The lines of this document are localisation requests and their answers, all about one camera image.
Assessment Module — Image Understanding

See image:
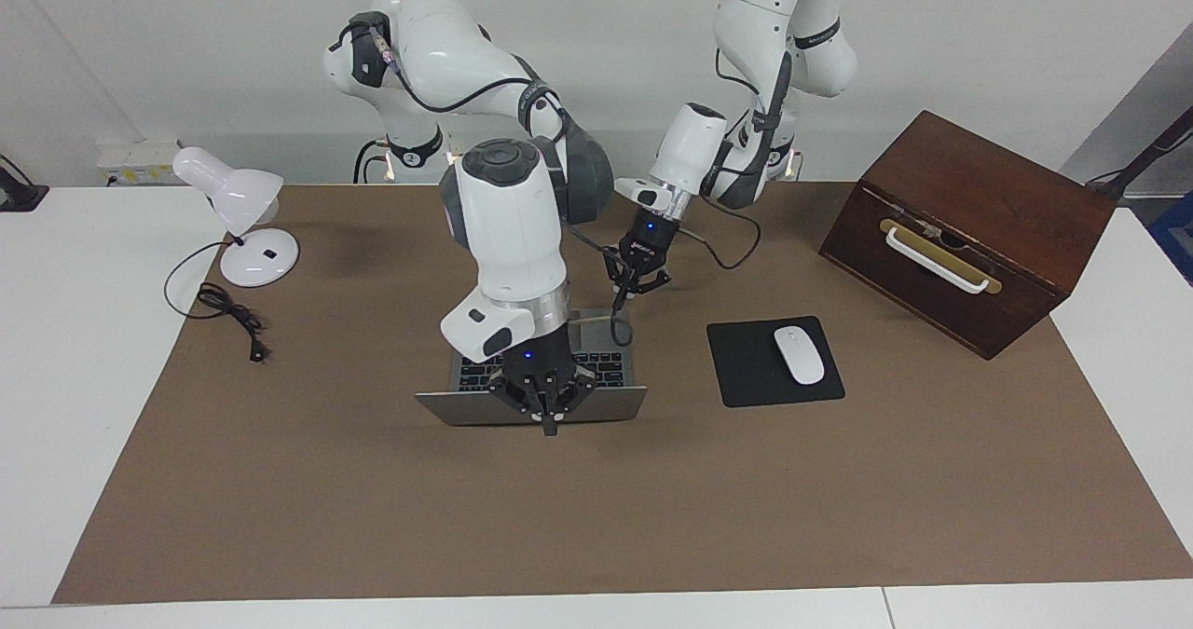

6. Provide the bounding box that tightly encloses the silver laptop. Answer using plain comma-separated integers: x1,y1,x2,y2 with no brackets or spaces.
415,308,649,427

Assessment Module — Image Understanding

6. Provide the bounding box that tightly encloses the brown table mat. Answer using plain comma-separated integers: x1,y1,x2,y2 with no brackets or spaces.
51,182,1193,605

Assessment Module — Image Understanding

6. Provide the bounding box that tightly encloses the black mouse pad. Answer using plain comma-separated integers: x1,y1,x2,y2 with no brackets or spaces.
706,316,846,409

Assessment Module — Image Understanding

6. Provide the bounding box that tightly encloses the white computer mouse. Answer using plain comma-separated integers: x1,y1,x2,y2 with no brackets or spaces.
773,325,828,387

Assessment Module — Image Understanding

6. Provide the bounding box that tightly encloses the white desk lamp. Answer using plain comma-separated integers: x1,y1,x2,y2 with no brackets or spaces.
172,146,300,288

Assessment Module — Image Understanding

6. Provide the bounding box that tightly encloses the dark brown wooden box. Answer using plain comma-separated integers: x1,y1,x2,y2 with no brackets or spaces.
818,110,1118,361

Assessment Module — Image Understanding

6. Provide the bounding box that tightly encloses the black stand pole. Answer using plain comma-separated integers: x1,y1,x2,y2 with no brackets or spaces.
1086,105,1193,203

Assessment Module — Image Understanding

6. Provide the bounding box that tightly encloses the blue object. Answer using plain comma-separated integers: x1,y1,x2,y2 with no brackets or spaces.
1148,191,1193,285

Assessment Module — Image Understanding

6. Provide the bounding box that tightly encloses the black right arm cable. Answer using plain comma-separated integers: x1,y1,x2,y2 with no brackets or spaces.
368,33,637,349

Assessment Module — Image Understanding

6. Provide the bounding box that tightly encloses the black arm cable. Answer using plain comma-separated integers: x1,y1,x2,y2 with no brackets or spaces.
368,33,637,349
679,47,795,272

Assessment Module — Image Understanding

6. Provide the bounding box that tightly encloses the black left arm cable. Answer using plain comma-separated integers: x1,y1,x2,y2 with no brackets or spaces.
679,47,795,272

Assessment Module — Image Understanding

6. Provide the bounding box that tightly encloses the black right base cable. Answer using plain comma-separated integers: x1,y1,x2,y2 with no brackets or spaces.
352,138,392,185

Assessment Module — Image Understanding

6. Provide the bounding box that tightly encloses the white box handle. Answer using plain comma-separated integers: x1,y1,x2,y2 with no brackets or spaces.
884,226,991,294

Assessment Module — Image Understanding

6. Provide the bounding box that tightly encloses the black lamp power cable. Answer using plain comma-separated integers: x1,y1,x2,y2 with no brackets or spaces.
164,240,271,364

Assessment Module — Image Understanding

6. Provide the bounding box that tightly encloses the white wall power strip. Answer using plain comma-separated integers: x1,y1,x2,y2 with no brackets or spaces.
98,140,180,187

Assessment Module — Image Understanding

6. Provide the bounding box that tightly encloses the black clamp mount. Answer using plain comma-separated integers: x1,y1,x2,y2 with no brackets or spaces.
0,156,49,212

